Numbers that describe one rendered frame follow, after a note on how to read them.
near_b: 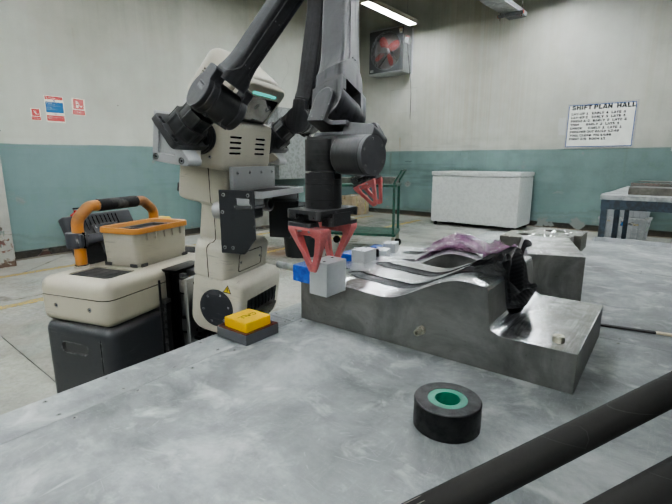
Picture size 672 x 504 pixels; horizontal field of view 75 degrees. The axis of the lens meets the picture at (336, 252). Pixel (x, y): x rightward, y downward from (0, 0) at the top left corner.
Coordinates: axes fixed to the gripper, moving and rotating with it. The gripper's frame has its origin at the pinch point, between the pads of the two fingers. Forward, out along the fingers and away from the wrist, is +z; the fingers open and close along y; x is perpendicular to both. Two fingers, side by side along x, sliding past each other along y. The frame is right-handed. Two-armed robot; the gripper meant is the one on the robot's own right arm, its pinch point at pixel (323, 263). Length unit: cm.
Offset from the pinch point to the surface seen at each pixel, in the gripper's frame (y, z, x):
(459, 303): 9.9, 5.2, -19.3
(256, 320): -3.2, 11.9, 12.8
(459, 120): 757, -83, 287
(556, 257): 52, 5, -25
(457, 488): -21.3, 10.8, -32.1
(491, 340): 9.9, 9.9, -24.7
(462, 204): 669, 62, 236
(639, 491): -14.9, 8.8, -44.4
